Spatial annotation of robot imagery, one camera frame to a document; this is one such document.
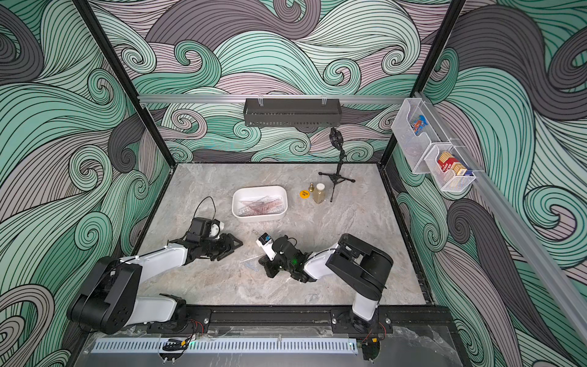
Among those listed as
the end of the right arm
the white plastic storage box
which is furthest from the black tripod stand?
the end of the right arm

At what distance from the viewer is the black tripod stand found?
0.89m

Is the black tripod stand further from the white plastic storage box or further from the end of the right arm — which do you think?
the end of the right arm

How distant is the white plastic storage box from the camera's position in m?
0.97

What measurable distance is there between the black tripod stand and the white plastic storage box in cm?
24
